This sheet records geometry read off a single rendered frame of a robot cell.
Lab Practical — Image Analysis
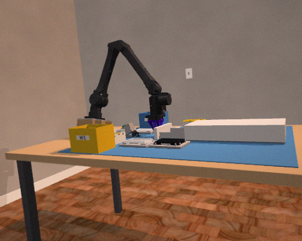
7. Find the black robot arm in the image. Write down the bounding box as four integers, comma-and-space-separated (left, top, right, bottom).
84, 40, 172, 120

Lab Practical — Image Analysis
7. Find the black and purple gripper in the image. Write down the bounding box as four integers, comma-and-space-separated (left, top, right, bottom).
146, 105, 166, 129

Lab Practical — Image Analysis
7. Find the dark blue open-top bin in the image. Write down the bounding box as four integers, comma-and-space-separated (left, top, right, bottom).
139, 111, 169, 128

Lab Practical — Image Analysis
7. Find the blue bench mat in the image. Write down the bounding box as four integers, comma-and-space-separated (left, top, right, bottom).
73, 126, 298, 168

